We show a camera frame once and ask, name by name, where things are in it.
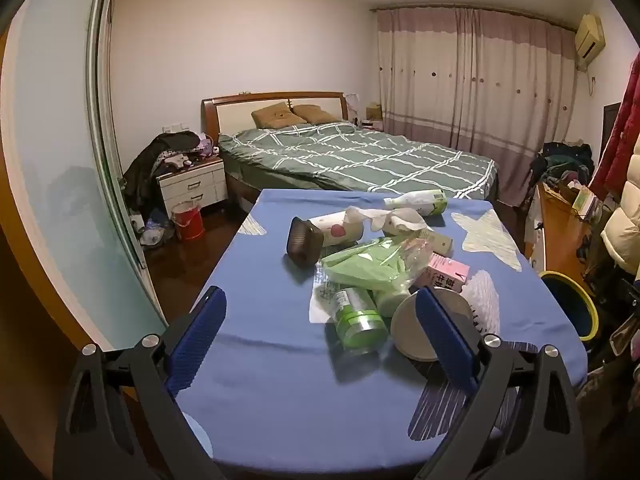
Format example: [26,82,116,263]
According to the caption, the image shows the blue star tablecloth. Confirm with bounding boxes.
[170,188,588,478]

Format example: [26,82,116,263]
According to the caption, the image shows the beige paper box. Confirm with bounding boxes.
[419,229,454,257]

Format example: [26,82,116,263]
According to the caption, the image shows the white green bottle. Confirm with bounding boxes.
[383,189,448,217]

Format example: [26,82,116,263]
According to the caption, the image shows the white nightstand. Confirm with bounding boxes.
[156,156,227,217]

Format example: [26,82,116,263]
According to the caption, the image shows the dark clothes pile on nightstand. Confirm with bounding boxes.
[122,130,221,211]

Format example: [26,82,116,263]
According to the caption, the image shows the clear bubble wrap sheet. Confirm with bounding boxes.
[462,270,502,337]

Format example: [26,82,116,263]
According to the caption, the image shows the black monitor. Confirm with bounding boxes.
[603,102,622,153]

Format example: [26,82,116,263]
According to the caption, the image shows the green plastic bag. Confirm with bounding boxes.
[319,236,435,298]

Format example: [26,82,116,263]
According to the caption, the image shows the red bucket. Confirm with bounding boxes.
[171,199,206,242]

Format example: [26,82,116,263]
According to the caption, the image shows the red coat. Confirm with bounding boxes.
[588,52,640,201]

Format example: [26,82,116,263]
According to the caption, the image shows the plastic bags on floor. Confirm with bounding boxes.
[131,207,176,247]

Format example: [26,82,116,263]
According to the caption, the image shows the green box on desk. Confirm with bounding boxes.
[571,186,597,215]

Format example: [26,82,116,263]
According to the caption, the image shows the pink milk carton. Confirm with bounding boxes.
[416,252,471,292]

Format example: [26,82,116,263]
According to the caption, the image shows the plain brown pillow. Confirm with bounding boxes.
[292,104,343,125]

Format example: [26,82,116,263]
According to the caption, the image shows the white tissue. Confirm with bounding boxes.
[345,204,429,237]

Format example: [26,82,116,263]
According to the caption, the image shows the frosted glass sliding door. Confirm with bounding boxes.
[0,0,168,356]

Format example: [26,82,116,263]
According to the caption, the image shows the green checked bedspread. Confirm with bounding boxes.
[218,120,499,200]

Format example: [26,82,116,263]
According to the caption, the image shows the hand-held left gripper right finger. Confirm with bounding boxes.
[417,287,586,480]

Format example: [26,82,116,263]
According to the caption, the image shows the yellow rimmed blue trash bin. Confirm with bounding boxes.
[539,270,600,342]

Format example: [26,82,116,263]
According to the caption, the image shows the cream puffer jacket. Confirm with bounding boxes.
[600,135,640,276]

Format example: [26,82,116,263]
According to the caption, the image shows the pink beige curtain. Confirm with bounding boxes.
[376,6,581,207]

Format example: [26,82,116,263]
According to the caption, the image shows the green transparent jar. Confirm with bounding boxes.
[327,286,390,355]

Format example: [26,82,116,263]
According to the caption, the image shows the beige air conditioner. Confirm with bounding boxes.
[574,13,606,68]

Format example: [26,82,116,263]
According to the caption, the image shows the dark brown ribbed container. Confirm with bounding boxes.
[286,216,326,268]

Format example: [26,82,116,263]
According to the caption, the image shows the white bottle red label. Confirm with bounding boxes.
[306,210,366,248]

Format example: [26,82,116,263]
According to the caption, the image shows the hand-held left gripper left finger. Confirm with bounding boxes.
[52,285,228,480]

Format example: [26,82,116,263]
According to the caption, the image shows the wooden bed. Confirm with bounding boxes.
[201,91,500,206]

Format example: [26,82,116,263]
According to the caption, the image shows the wooden top desk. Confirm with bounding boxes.
[527,180,596,286]

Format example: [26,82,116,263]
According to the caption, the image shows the brown pillow with face print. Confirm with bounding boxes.
[251,102,307,129]

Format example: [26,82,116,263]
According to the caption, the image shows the clothes pile on desk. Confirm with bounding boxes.
[530,141,596,196]

